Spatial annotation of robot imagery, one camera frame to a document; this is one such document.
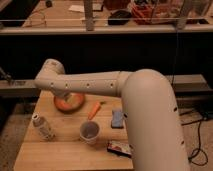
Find clear plastic bottle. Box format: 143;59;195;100
32;114;54;141

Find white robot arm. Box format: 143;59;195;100
34;59;190;171

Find orange carrot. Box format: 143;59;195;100
87;101;105;120

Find blue sponge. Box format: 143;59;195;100
111;110;124;129

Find orange bowl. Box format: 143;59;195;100
53;93;85;112

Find white plastic cup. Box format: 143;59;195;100
80;121;100;145

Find wooden table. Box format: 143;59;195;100
14;91;133;171

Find dark rectangular box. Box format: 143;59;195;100
107;140;132;158

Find black object on bench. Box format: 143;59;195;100
108;10;131;26

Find orange crate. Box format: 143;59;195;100
131;4;172;25

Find white paper sheet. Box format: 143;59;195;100
68;5;84;13

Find grey metal post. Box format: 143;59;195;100
83;0;94;31

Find black floor cables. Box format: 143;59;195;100
179;108;209;167

